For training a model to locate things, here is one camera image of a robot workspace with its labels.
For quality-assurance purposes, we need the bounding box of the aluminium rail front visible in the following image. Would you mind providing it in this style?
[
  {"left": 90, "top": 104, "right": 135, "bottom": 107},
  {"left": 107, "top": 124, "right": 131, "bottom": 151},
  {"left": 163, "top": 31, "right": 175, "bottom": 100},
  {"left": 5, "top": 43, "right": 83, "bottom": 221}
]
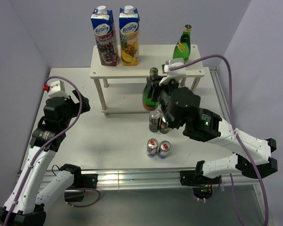
[{"left": 16, "top": 168, "right": 260, "bottom": 191}]

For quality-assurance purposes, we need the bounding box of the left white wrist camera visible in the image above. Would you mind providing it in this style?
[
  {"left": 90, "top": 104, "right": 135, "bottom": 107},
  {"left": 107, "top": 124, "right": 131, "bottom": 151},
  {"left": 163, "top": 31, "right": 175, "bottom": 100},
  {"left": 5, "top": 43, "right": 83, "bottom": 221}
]
[{"left": 42, "top": 80, "right": 68, "bottom": 98}]

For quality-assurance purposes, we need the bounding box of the silver blue energy can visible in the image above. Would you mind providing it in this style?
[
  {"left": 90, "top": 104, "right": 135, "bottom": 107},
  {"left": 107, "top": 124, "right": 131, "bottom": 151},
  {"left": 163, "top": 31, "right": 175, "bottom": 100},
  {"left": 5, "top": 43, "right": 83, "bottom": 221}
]
[{"left": 147, "top": 138, "right": 158, "bottom": 157}]

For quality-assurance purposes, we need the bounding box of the aluminium rail right side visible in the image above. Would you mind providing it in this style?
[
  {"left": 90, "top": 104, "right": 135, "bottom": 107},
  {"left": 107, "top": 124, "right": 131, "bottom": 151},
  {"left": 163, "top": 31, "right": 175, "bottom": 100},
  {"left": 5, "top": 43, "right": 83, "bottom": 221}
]
[{"left": 209, "top": 67, "right": 265, "bottom": 219}]

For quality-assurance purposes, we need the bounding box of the green glass bottle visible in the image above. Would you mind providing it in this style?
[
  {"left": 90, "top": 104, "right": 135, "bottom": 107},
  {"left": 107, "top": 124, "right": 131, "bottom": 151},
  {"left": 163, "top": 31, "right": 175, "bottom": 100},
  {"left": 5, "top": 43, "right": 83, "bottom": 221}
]
[
  {"left": 142, "top": 67, "right": 161, "bottom": 111},
  {"left": 173, "top": 24, "right": 192, "bottom": 62}
]

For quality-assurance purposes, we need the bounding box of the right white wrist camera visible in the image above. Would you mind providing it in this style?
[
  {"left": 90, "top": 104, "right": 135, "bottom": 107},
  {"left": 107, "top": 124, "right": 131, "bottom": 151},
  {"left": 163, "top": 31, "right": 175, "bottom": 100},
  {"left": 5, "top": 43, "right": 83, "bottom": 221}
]
[{"left": 159, "top": 58, "right": 186, "bottom": 86}]

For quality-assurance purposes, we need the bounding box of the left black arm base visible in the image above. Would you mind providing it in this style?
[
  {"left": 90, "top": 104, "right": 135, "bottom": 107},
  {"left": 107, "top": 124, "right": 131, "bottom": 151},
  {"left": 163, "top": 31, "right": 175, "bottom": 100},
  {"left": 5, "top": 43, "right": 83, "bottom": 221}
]
[{"left": 64, "top": 173, "right": 98, "bottom": 202}]

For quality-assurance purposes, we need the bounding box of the white two-tier shelf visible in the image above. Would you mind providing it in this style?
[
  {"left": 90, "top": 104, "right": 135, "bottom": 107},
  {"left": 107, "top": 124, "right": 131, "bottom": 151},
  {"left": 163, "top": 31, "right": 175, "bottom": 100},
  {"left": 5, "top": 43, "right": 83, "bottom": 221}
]
[{"left": 89, "top": 44, "right": 205, "bottom": 116}]

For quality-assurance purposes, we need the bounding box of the pineapple juice carton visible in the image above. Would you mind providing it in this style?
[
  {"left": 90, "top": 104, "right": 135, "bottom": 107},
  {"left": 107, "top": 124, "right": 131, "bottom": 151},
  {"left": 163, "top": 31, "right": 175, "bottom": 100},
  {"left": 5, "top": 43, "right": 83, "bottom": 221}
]
[{"left": 119, "top": 5, "right": 140, "bottom": 66}]

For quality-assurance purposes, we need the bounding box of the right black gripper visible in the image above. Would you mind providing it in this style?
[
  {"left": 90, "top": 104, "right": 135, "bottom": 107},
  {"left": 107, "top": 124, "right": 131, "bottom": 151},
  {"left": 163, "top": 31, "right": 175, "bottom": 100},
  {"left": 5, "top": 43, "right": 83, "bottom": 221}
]
[{"left": 146, "top": 74, "right": 179, "bottom": 128}]

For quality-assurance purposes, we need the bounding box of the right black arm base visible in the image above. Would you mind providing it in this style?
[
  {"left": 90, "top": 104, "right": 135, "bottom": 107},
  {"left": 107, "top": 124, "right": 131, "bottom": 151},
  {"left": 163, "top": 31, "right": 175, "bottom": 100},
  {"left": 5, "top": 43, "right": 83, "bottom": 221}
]
[{"left": 180, "top": 160, "right": 222, "bottom": 203}]

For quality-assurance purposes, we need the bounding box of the dark can yellow label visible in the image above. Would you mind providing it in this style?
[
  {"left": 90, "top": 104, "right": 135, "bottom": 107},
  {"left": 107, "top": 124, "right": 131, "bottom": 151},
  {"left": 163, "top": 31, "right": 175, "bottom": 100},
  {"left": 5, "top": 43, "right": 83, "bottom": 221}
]
[{"left": 159, "top": 115, "right": 169, "bottom": 134}]

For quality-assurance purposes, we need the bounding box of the dark can open top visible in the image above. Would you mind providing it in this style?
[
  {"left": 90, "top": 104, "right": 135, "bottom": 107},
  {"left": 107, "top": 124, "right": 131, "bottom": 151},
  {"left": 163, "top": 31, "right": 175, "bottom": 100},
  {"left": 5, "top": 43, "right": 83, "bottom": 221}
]
[{"left": 149, "top": 110, "right": 161, "bottom": 132}]

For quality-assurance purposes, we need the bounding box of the grape juice carton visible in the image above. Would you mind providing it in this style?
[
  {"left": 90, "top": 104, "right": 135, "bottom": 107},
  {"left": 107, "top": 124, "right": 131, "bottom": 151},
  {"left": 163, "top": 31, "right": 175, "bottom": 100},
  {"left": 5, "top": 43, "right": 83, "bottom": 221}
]
[{"left": 91, "top": 6, "right": 119, "bottom": 66}]

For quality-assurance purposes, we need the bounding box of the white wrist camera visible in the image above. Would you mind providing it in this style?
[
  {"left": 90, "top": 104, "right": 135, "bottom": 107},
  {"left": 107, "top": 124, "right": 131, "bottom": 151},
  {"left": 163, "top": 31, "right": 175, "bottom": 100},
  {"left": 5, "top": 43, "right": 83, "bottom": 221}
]
[
  {"left": 159, "top": 58, "right": 186, "bottom": 86},
  {"left": 42, "top": 80, "right": 68, "bottom": 98}
]

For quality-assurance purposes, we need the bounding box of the aluminium rail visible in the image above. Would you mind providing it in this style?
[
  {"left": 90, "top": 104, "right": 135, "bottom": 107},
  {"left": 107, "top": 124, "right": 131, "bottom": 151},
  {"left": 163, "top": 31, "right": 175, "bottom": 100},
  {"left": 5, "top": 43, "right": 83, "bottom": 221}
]
[
  {"left": 16, "top": 168, "right": 260, "bottom": 191},
  {"left": 209, "top": 67, "right": 265, "bottom": 219}
]

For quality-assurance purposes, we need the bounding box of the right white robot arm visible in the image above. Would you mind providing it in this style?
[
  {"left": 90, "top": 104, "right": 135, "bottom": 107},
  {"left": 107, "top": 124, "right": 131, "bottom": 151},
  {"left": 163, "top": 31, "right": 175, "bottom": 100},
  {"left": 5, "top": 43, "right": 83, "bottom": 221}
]
[{"left": 146, "top": 75, "right": 278, "bottom": 184}]

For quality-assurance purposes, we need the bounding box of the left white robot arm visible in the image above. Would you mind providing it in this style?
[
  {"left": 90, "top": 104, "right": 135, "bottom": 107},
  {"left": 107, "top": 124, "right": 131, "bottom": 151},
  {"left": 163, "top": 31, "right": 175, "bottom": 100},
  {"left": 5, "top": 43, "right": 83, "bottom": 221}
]
[{"left": 0, "top": 90, "right": 90, "bottom": 226}]

